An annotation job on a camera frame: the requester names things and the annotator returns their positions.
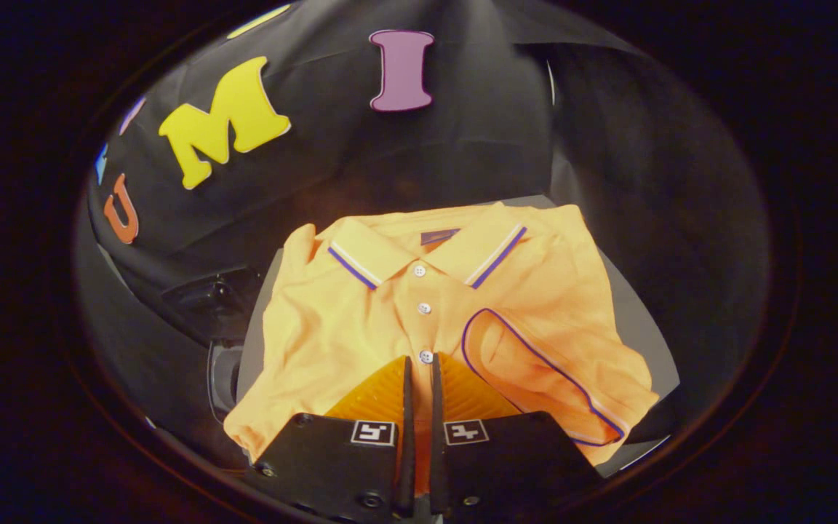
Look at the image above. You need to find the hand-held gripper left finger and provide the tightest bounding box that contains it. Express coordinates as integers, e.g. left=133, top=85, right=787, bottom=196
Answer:
left=250, top=354, right=418, bottom=523

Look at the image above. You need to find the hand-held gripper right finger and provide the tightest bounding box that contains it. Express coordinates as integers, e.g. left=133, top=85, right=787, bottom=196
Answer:
left=429, top=353, right=603, bottom=521

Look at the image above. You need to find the orange polo shirt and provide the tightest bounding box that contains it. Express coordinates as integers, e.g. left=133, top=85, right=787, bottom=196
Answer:
left=223, top=202, right=661, bottom=496

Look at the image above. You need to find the grey washing machine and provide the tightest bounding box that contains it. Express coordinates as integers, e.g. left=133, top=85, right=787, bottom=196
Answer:
left=206, top=338, right=245, bottom=426

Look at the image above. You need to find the dark washing machine lid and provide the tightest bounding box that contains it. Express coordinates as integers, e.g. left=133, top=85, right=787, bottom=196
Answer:
left=161, top=266, right=267, bottom=346

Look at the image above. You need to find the beige cabinet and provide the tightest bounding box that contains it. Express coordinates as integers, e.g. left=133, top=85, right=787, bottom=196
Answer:
left=236, top=195, right=682, bottom=477

